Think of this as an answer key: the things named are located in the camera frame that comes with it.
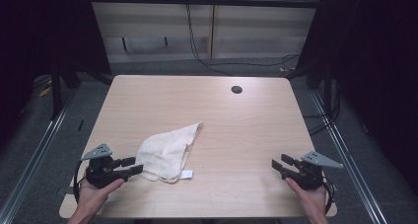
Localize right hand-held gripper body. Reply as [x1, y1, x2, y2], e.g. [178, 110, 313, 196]
[285, 150, 344, 191]

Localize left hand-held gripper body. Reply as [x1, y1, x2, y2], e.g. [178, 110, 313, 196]
[80, 143, 131, 189]

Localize white cloth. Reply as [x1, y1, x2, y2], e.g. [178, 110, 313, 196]
[135, 121, 204, 185]

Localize person's right hand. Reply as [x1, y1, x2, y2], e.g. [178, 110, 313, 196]
[285, 178, 329, 217]

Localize person's left hand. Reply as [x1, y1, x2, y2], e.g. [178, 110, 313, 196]
[78, 179, 125, 216]

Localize black metal stand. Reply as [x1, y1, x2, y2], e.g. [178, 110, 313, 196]
[49, 61, 64, 120]

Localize black curtain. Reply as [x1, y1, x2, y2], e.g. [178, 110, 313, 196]
[0, 0, 112, 143]
[295, 0, 418, 188]

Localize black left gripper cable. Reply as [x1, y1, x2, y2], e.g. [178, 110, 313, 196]
[72, 160, 87, 204]

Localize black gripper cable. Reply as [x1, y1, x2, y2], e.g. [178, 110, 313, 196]
[322, 176, 338, 215]
[72, 160, 87, 204]

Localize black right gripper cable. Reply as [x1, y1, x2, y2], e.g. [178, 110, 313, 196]
[322, 176, 338, 215]

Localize metal floor rail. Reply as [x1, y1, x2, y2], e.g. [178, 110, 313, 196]
[310, 90, 388, 224]
[0, 89, 78, 224]

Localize black floor cables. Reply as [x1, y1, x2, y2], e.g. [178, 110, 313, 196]
[302, 77, 342, 137]

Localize black wall cable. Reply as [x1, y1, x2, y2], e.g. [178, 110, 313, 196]
[184, 0, 301, 78]

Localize black horizontal frame bar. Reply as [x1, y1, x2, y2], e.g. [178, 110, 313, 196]
[88, 0, 320, 9]

